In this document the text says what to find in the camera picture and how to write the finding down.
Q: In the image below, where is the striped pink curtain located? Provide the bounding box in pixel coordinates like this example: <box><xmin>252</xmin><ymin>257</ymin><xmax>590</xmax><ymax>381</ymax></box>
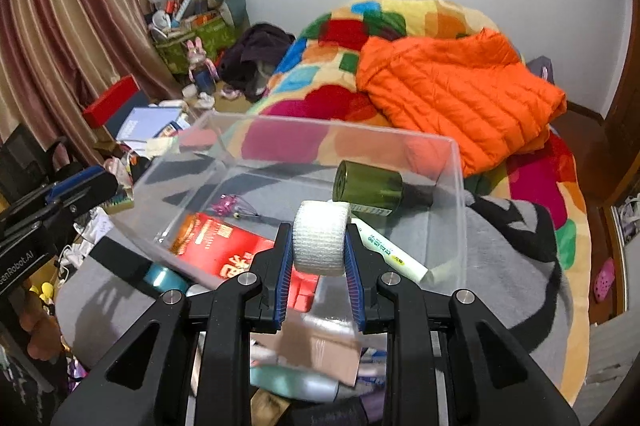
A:
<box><xmin>0</xmin><ymin>0</ymin><xmax>177</xmax><ymax>167</ymax></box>

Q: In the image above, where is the black bag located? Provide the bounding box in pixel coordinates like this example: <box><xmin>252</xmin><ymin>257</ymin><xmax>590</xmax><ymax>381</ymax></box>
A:
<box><xmin>0</xmin><ymin>124</ymin><xmax>83</xmax><ymax>199</ymax></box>

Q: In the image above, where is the red snack packet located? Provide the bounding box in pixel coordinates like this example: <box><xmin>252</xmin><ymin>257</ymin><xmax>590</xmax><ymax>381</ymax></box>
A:
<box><xmin>170</xmin><ymin>212</ymin><xmax>321</xmax><ymax>314</ymax></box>

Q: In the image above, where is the teal plastic bottle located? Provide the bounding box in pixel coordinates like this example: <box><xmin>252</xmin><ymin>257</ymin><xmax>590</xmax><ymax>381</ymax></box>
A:
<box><xmin>249</xmin><ymin>363</ymin><xmax>341</xmax><ymax>402</ymax></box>

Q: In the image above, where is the green glass bottle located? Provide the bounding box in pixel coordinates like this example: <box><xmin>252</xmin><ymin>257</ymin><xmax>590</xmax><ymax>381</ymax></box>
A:
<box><xmin>332</xmin><ymin>160</ymin><xmax>436</xmax><ymax>217</ymax></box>

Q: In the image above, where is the pink clog shoe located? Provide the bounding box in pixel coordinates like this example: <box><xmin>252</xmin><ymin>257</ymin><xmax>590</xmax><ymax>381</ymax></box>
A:
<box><xmin>593</xmin><ymin>257</ymin><xmax>615</xmax><ymax>305</ymax></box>

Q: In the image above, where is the pink hair clip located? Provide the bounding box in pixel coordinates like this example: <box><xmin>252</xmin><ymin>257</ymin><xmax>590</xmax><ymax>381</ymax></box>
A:
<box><xmin>210</xmin><ymin>194</ymin><xmax>261</xmax><ymax>221</ymax></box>

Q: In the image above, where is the green patterned storage box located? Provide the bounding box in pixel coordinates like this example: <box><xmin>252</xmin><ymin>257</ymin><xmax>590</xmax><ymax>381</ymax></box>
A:
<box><xmin>152</xmin><ymin>18</ymin><xmax>239</xmax><ymax>77</ymax></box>

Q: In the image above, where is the orange down jacket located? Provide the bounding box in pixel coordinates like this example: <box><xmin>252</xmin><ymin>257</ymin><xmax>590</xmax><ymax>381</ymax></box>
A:
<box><xmin>356</xmin><ymin>28</ymin><xmax>569</xmax><ymax>179</ymax></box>

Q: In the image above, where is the colourful patchwork blanket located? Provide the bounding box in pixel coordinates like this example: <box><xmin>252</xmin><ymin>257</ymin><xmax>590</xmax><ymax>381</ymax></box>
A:
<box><xmin>220</xmin><ymin>0</ymin><xmax>594</xmax><ymax>403</ymax></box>

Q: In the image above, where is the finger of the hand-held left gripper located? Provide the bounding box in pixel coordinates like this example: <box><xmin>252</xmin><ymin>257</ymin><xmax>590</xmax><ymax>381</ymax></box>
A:
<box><xmin>0</xmin><ymin>192</ymin><xmax>108</xmax><ymax>237</ymax></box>
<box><xmin>45</xmin><ymin>165</ymin><xmax>121</xmax><ymax>207</ymax></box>

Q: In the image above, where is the dark clothes pile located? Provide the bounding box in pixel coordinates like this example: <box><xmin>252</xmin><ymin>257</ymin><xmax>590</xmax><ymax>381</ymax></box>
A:
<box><xmin>217</xmin><ymin>23</ymin><xmax>296</xmax><ymax>102</ymax></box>

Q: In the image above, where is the wooden door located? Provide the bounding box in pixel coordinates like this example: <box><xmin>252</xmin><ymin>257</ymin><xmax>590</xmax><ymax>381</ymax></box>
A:
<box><xmin>601</xmin><ymin>0</ymin><xmax>640</xmax><ymax>209</ymax></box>

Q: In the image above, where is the white ointment tube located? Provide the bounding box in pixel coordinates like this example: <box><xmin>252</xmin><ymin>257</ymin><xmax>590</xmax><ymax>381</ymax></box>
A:
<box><xmin>350</xmin><ymin>218</ymin><xmax>431</xmax><ymax>285</ymax></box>

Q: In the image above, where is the blue book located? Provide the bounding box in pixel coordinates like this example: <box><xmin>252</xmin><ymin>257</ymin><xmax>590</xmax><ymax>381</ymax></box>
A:
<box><xmin>116</xmin><ymin>106</ymin><xmax>184</xmax><ymax>142</ymax></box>

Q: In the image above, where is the red flat box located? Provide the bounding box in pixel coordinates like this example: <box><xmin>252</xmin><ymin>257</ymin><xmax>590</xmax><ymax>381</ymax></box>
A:
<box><xmin>82</xmin><ymin>74</ymin><xmax>144</xmax><ymax>129</ymax></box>

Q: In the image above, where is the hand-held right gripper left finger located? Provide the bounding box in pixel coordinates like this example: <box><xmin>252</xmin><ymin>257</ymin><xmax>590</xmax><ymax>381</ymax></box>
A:
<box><xmin>50</xmin><ymin>222</ymin><xmax>295</xmax><ymax>426</ymax></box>

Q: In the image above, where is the white bandage roll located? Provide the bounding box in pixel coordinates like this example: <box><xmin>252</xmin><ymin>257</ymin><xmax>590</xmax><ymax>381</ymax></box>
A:
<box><xmin>292</xmin><ymin>201</ymin><xmax>351</xmax><ymax>277</ymax></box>

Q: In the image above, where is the pink toy bunny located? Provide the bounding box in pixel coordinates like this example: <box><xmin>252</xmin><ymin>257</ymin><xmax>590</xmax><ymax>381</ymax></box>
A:
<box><xmin>185</xmin><ymin>38</ymin><xmax>219</xmax><ymax>84</ymax></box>

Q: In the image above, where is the brown cardboard box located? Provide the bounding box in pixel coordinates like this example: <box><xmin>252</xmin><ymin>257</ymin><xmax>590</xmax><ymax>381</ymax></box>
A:
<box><xmin>260</xmin><ymin>316</ymin><xmax>364</xmax><ymax>385</ymax></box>

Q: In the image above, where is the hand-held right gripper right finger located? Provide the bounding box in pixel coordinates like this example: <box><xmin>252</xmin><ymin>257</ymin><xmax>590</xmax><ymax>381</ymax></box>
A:
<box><xmin>344</xmin><ymin>222</ymin><xmax>582</xmax><ymax>426</ymax></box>

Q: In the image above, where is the blue tape roll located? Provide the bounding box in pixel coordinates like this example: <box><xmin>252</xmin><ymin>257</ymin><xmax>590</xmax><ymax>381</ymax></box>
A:
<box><xmin>142</xmin><ymin>263</ymin><xmax>191</xmax><ymax>297</ymax></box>

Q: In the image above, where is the clear plastic storage box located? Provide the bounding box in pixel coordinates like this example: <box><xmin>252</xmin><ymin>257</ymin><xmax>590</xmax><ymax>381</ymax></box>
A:
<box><xmin>107</xmin><ymin>111</ymin><xmax>469</xmax><ymax>307</ymax></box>

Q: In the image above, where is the grey and black blanket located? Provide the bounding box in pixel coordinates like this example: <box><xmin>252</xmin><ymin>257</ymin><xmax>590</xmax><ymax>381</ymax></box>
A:
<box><xmin>55</xmin><ymin>166</ymin><xmax>574</xmax><ymax>403</ymax></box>

